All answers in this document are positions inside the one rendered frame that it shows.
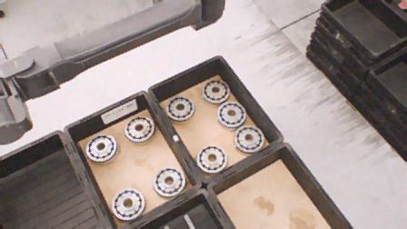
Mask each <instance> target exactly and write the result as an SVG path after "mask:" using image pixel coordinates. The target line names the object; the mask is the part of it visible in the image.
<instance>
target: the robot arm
mask: <svg viewBox="0 0 407 229"><path fill-rule="evenodd" d="M225 1H226V0H165V1H163V2H161V3H157V4H156V5H152V6H150V7H146V8H145V9H144V10H140V11H139V12H135V13H134V14H132V15H129V16H125V17H124V18H122V19H118V20H117V21H113V22H112V23H111V24H107V25H103V26H101V27H99V28H96V29H95V30H92V31H90V32H88V33H85V34H83V35H79V36H75V37H74V38H71V39H67V40H64V41H59V42H53V43H51V44H48V45H44V46H42V47H41V48H40V47H39V46H35V47H34V48H30V49H28V50H25V51H23V52H22V53H19V54H17V55H15V56H14V57H13V58H11V59H8V60H6V61H5V62H2V63H1V64H0V68H1V71H2V73H3V75H4V77H1V76H0V145H6V144H12V143H14V142H17V140H19V139H21V138H22V137H23V136H24V135H25V133H27V132H28V131H31V130H32V129H33V126H34V125H33V120H32V119H31V117H30V113H29V111H28V109H29V108H28V106H27V104H26V102H27V101H28V100H32V99H33V100H35V99H36V98H38V97H43V96H45V95H48V94H50V93H52V92H54V91H57V90H59V89H60V88H61V86H60V85H61V84H65V83H66V82H70V81H71V80H73V79H74V78H75V77H77V76H78V75H80V74H81V73H83V72H85V70H88V69H90V68H93V67H95V66H96V65H99V64H102V63H103V62H106V61H108V60H110V59H113V58H115V57H117V56H119V55H123V54H125V53H128V52H129V51H131V50H134V49H135V48H138V47H140V46H142V45H146V44H149V43H150V42H152V41H154V40H156V39H159V38H161V37H162V36H165V35H169V34H170V33H172V32H175V31H177V30H180V29H183V28H185V27H189V26H191V27H192V29H193V30H195V31H196V32H197V31H198V30H202V29H203V28H205V27H207V26H209V25H213V24H214V23H216V22H217V21H218V20H219V19H220V18H221V17H222V16H223V11H224V10H225Z"/></svg>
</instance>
